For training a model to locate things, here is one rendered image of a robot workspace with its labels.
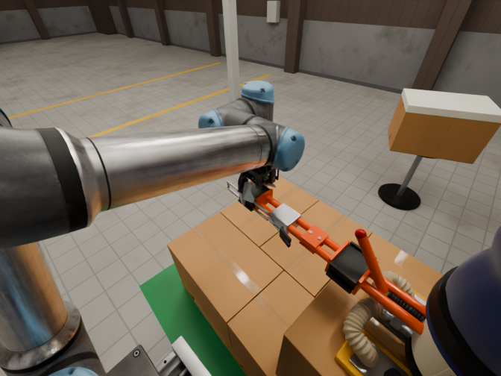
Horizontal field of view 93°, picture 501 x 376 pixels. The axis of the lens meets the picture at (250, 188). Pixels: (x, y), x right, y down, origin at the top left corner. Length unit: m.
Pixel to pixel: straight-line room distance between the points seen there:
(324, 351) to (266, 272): 0.74
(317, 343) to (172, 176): 0.55
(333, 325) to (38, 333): 0.60
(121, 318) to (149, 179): 1.83
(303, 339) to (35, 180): 0.62
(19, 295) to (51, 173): 0.27
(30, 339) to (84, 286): 1.80
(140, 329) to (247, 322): 0.92
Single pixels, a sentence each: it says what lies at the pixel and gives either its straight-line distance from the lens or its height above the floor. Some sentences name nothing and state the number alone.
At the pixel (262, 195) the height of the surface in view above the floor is 1.23.
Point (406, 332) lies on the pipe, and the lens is 0.69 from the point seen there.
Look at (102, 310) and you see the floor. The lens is 2.15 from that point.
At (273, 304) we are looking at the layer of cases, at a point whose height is 0.54.
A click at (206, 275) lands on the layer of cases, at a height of 0.54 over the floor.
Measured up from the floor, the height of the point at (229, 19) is 1.42.
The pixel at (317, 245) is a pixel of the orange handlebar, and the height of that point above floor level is 1.22.
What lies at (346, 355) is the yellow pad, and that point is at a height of 1.09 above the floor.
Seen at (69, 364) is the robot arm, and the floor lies 1.25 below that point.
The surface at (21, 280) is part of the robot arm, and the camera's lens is 0.46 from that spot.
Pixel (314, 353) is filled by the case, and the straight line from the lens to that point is 0.69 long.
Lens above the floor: 1.73
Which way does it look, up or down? 41 degrees down
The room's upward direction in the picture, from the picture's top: 1 degrees counter-clockwise
